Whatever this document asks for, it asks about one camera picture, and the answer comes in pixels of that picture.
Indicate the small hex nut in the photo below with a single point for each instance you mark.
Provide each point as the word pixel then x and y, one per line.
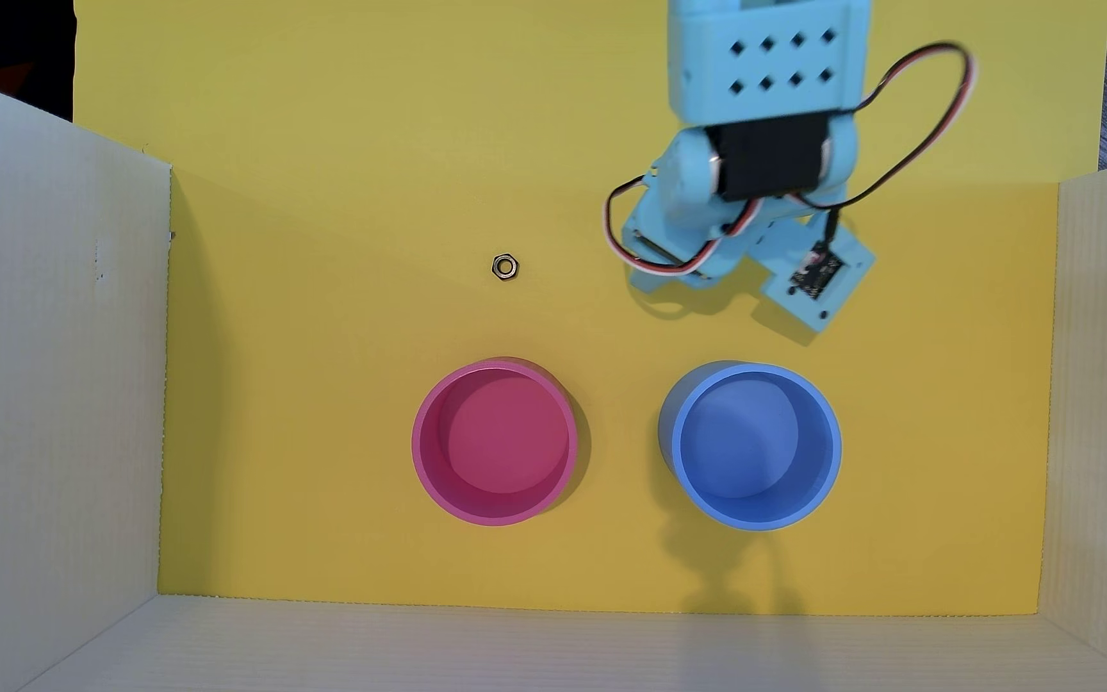
pixel 505 267

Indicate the blue round cup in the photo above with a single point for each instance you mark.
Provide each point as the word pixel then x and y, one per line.
pixel 755 447

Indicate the wrist camera on blue mount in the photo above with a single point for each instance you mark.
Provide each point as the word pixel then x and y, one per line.
pixel 818 274

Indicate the pink round cup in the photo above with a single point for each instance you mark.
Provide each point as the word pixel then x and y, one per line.
pixel 494 442

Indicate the cardboard box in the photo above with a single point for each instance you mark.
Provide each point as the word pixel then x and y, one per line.
pixel 35 432

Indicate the yellow paper mat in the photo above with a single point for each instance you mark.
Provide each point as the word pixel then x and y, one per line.
pixel 323 384

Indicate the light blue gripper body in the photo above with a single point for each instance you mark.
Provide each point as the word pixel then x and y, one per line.
pixel 657 277

